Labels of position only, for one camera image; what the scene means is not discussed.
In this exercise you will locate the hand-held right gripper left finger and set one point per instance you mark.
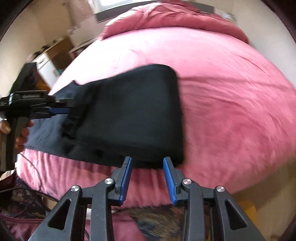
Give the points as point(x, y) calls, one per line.
point(126, 180)

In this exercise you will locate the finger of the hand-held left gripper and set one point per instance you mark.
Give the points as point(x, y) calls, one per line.
point(57, 111)

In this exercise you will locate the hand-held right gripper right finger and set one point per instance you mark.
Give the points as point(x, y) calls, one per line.
point(168, 180)

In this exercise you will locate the black embroidered pants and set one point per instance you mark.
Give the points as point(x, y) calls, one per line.
point(129, 111)

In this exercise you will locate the person's left hand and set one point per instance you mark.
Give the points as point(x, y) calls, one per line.
point(23, 136)

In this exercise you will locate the white cabinet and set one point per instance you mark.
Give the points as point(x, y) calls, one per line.
point(49, 69)

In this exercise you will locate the wooden dresser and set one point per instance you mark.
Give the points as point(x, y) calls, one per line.
point(62, 49)

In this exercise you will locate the white grey nightstand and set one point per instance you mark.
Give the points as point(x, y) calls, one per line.
point(79, 48)

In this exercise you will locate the patterned curtain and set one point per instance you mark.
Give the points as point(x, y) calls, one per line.
point(81, 14)

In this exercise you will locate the person's patterned clothing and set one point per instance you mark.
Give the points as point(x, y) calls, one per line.
point(20, 208)

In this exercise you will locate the bed with pink sheet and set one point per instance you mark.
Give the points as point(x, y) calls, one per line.
point(231, 92)

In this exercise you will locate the grey headboard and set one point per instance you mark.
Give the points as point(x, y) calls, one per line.
point(108, 15)

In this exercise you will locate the window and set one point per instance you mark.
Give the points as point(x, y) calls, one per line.
point(115, 3)

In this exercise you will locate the red duvet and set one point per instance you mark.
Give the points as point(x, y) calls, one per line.
point(161, 18)

